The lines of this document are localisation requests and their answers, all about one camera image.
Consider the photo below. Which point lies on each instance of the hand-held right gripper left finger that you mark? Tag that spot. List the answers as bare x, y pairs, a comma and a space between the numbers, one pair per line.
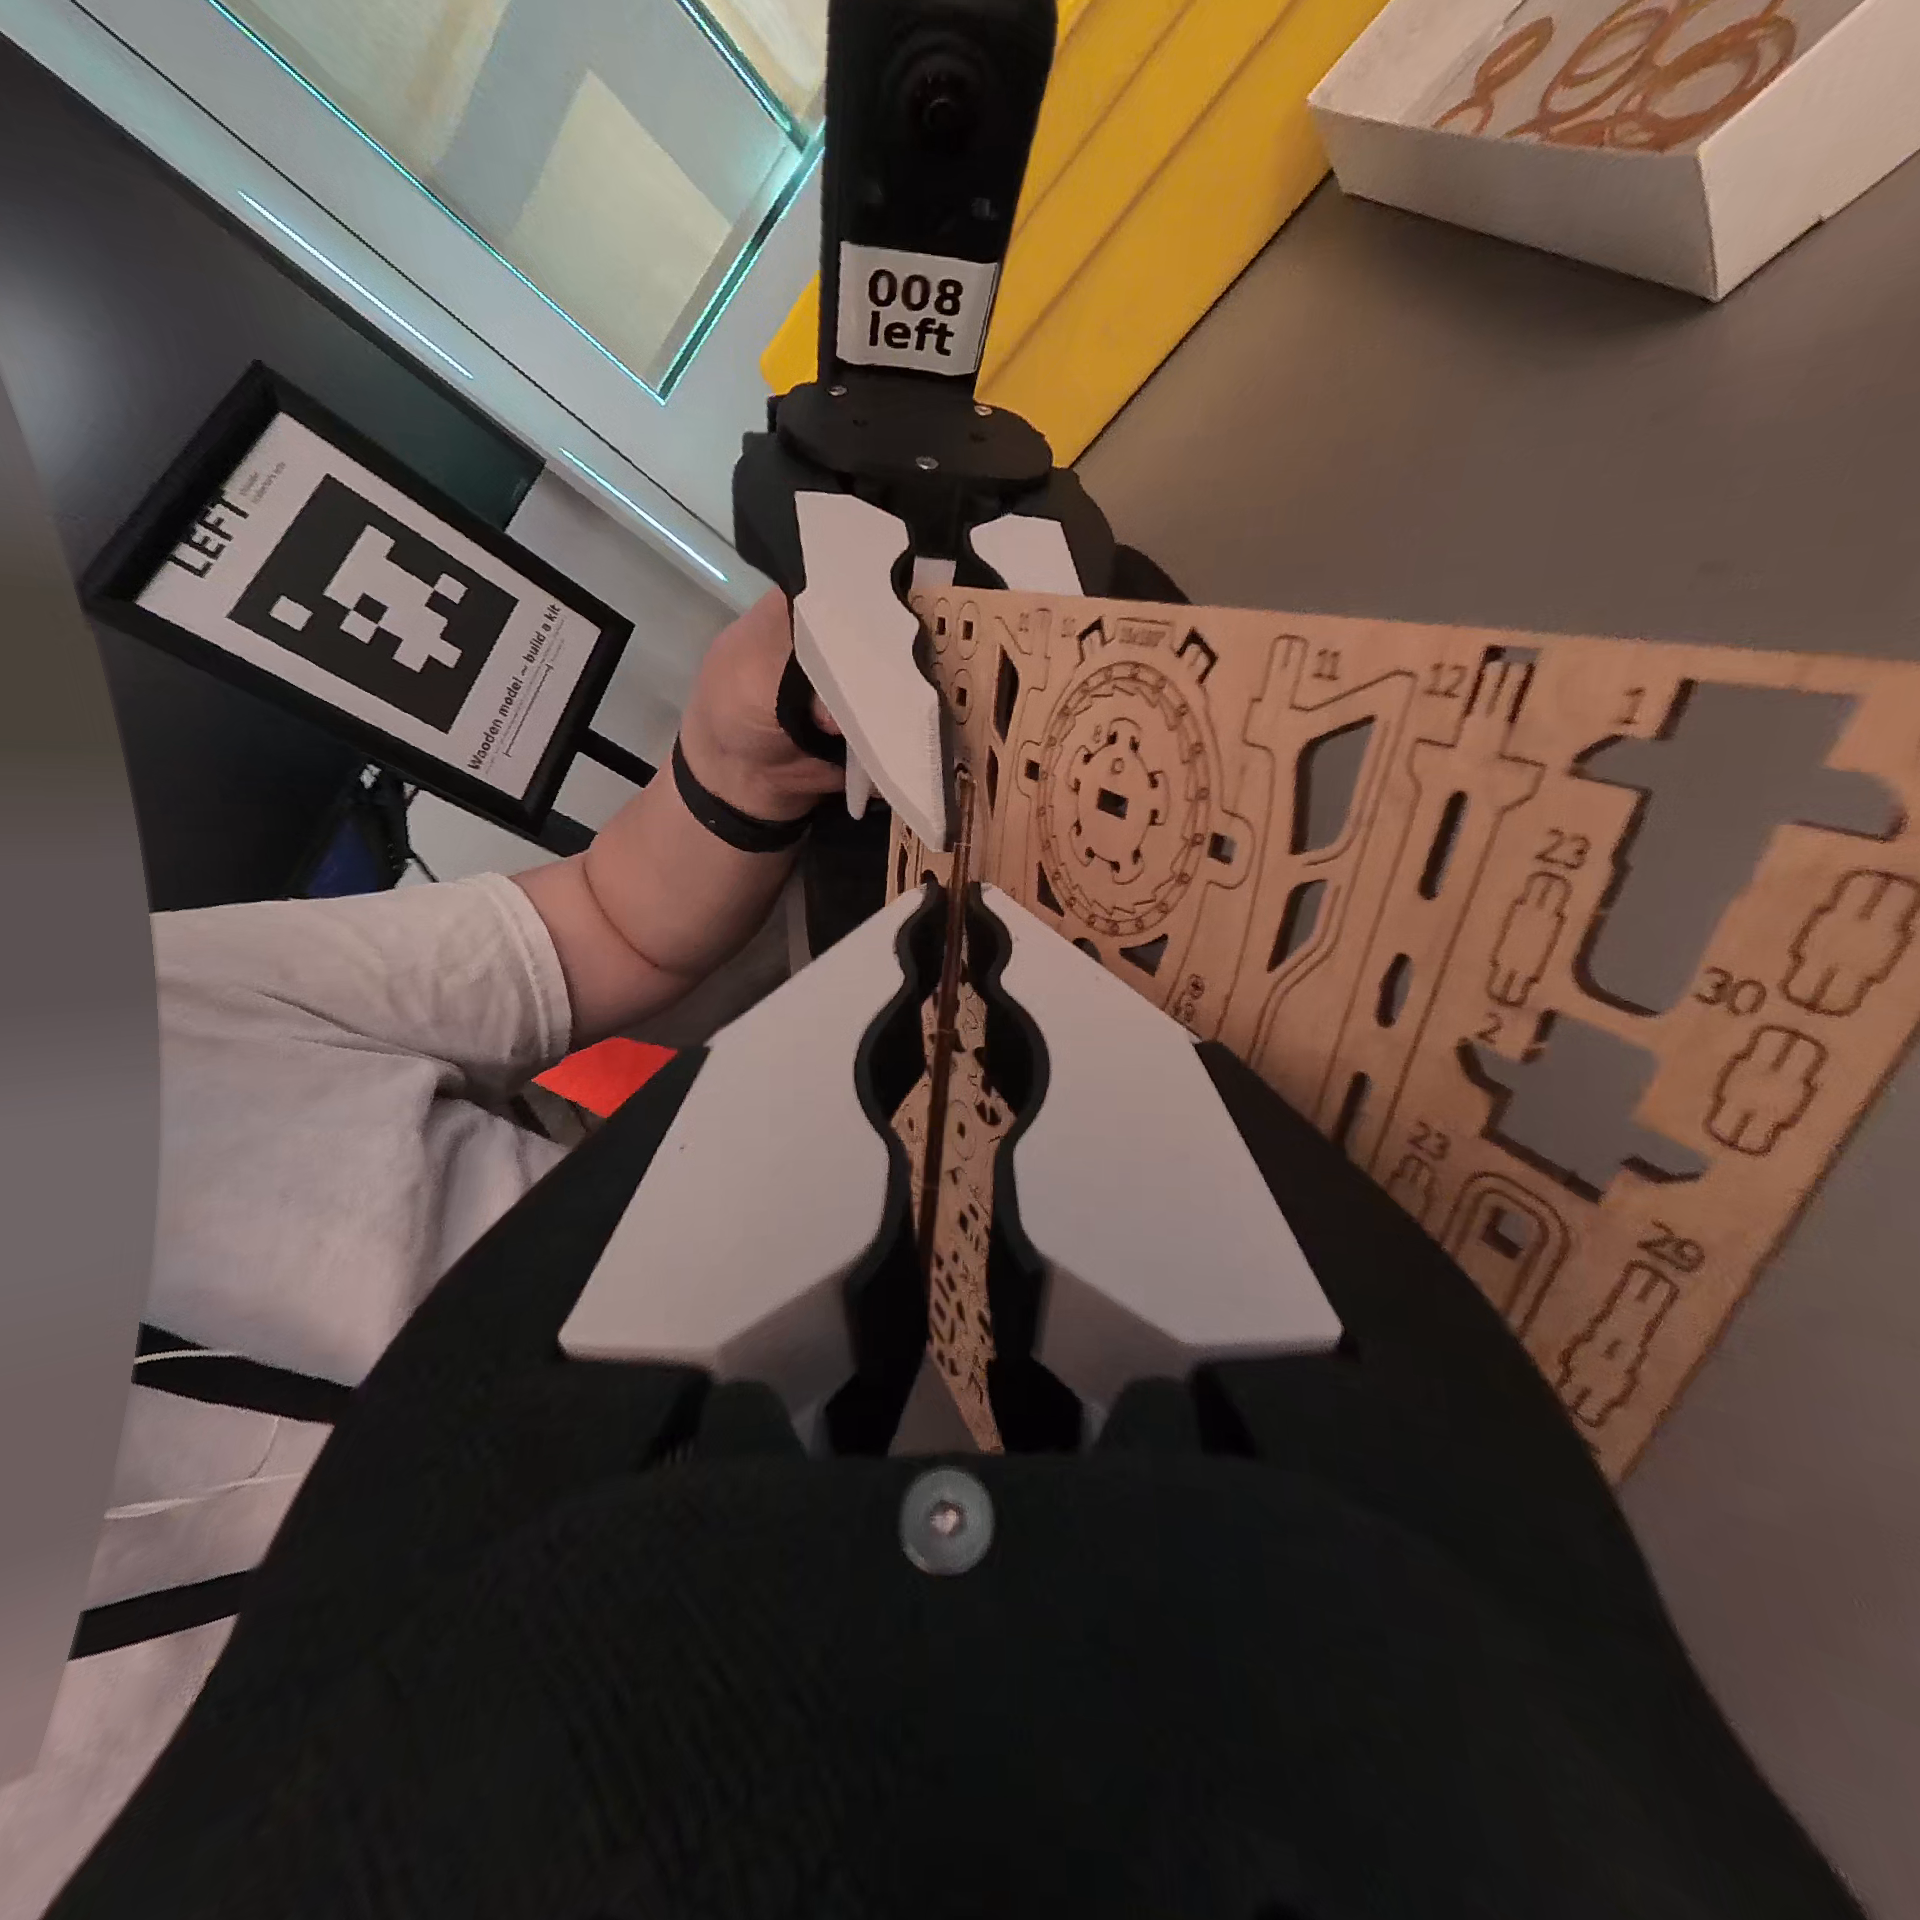
721, 1184

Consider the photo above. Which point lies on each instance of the person's left forearm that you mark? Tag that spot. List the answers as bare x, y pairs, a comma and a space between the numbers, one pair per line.
662, 914

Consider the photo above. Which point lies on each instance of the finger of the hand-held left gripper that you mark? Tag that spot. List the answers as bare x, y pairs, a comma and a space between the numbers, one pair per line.
1036, 558
848, 628

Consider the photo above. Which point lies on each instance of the glass window panel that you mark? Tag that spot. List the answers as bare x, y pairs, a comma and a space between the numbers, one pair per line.
450, 149

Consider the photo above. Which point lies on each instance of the black wristband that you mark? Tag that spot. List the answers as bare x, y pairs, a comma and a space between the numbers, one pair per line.
716, 803

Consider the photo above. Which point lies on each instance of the small wooden parts sheet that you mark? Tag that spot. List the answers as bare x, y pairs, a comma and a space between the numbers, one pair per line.
953, 1275

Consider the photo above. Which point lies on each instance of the person's left hand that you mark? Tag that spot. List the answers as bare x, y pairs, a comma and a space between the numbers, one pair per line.
743, 721

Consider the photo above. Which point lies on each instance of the white cardboard box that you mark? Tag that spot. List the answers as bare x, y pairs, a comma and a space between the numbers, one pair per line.
1576, 194

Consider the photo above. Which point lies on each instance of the large wooden parts sheet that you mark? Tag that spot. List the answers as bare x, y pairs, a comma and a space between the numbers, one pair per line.
1529, 944

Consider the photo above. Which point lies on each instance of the red plastic object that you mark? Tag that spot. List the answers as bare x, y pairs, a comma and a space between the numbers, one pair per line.
599, 1077

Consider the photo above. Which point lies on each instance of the yellow plastic bin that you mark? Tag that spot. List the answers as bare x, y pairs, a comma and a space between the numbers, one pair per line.
1156, 224

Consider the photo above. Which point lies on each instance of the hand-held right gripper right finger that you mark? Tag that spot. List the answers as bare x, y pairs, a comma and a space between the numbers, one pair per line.
1162, 1184

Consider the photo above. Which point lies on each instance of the framed marker sign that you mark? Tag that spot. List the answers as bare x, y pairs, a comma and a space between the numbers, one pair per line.
376, 600

